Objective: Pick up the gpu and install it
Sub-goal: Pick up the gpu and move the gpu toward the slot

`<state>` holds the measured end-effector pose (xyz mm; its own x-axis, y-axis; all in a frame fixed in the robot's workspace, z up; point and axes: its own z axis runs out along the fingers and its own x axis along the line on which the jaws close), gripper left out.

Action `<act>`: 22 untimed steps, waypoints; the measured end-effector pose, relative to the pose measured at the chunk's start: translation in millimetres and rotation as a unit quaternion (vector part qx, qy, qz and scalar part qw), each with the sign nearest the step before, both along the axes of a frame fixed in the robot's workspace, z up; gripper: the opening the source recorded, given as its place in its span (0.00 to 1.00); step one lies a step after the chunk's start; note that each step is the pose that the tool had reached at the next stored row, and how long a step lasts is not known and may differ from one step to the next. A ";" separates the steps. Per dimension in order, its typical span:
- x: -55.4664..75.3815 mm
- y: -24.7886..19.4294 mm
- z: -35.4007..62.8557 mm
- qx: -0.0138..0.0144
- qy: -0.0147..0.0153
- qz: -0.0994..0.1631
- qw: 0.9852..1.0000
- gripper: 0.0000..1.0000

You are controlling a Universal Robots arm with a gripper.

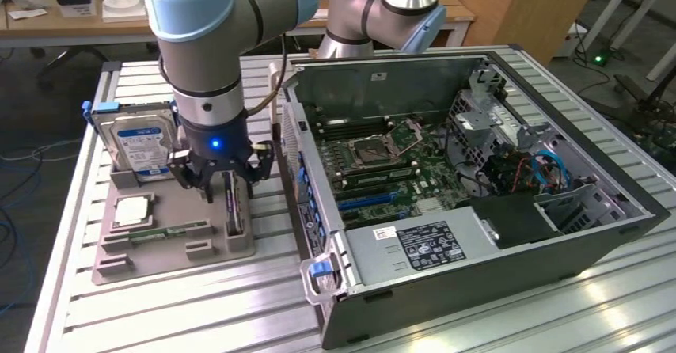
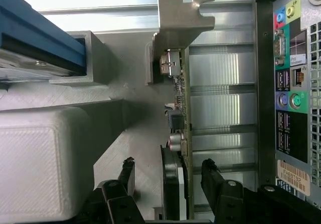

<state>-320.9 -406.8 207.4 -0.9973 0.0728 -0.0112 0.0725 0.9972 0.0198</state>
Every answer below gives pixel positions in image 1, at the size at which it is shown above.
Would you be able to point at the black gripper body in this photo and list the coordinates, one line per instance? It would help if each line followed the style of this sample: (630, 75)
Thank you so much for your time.
(217, 143)

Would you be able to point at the low-profile graphics card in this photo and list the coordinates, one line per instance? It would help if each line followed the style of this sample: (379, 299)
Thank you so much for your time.
(235, 210)

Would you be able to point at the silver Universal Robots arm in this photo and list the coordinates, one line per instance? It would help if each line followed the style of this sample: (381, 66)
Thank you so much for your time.
(206, 72)

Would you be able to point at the hard disk with blue caddy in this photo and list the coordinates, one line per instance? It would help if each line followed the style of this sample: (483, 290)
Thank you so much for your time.
(138, 147)

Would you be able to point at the grey parts rack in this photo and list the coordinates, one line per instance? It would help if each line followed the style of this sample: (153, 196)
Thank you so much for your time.
(174, 218)

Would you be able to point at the silver CPU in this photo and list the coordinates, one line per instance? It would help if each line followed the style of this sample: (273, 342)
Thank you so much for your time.
(131, 210)

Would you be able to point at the green RAM stick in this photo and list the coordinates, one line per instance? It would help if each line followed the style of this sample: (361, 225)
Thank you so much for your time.
(159, 233)

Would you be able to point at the black expansion slot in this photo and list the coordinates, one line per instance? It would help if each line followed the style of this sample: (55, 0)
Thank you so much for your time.
(362, 192)

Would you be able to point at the CPU socket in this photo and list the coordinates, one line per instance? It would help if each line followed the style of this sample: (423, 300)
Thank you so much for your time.
(373, 151)

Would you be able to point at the RAM stick with white label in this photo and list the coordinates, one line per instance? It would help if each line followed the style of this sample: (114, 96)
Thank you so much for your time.
(378, 175)

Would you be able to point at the blue expansion slot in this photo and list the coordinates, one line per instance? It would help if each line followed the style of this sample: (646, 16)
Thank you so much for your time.
(370, 203)

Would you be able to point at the metal socket cover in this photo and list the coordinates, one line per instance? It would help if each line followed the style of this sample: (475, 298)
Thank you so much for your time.
(406, 135)

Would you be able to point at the blue case latch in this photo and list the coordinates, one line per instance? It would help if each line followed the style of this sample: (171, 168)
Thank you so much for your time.
(318, 269)

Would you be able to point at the grey power supply unit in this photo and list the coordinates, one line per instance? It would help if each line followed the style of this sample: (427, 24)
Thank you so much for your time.
(381, 250)

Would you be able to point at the green motherboard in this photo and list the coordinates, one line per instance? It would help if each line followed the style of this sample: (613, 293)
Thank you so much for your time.
(438, 194)

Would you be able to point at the black chair base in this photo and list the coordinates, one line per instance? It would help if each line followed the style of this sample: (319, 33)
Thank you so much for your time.
(69, 58)

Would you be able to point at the white box with round dish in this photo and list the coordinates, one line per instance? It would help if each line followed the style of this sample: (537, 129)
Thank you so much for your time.
(125, 10)

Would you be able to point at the metal disk bay cage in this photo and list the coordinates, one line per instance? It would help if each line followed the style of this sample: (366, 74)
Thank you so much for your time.
(475, 127)

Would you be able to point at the wooden desk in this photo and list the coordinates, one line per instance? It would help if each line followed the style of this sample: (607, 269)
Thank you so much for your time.
(53, 28)

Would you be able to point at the white box with black lid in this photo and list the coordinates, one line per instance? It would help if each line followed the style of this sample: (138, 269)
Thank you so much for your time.
(74, 4)

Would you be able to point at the white paper slip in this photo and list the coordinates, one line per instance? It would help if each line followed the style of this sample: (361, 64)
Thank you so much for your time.
(27, 13)

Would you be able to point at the black plastic shroud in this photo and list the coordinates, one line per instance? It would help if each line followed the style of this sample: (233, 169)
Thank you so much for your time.
(513, 218)

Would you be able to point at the open black PC case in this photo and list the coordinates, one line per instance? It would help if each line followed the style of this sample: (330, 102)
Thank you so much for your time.
(475, 289)

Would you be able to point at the wooden cabinet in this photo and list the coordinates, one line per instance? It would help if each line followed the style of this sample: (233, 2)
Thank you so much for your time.
(529, 12)

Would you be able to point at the device with green light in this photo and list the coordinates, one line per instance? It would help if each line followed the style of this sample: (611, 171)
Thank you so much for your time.
(599, 59)

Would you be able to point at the black floor stand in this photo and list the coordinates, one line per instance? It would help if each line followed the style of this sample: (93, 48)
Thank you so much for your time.
(634, 88)

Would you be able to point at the white desk frame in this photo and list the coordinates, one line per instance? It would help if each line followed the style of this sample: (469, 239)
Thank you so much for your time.
(659, 66)

